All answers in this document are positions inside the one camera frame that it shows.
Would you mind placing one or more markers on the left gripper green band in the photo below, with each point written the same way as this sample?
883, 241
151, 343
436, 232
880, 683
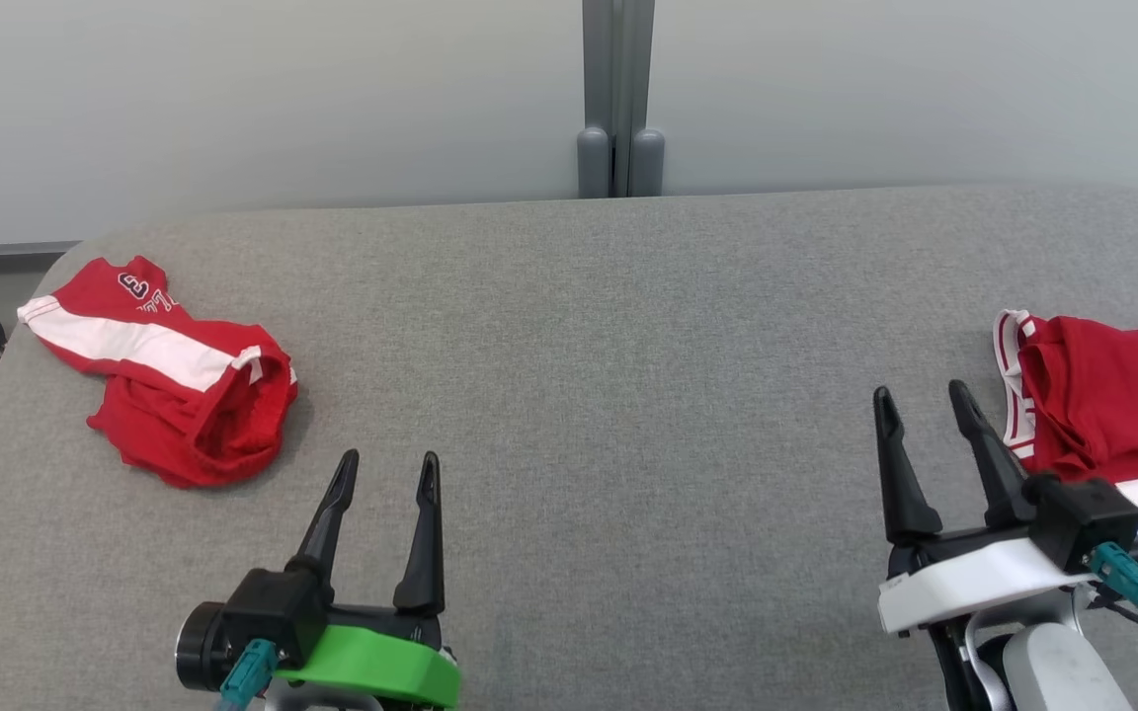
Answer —
381, 667

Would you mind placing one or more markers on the grey double partition post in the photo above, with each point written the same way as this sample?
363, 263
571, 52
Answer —
618, 99

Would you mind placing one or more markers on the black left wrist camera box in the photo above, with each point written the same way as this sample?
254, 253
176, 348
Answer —
273, 612

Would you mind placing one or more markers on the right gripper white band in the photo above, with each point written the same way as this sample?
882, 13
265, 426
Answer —
974, 583

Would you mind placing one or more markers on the red shirt with striped collar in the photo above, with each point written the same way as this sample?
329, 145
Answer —
1112, 395

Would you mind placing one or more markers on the red shorts with white stripe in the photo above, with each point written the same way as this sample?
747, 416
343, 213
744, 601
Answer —
184, 425

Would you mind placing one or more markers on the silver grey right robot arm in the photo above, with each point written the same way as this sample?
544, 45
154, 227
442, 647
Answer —
1063, 671

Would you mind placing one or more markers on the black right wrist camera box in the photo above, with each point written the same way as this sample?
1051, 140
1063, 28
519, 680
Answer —
1088, 518

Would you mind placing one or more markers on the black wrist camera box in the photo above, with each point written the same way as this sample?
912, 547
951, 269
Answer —
273, 612
1088, 518

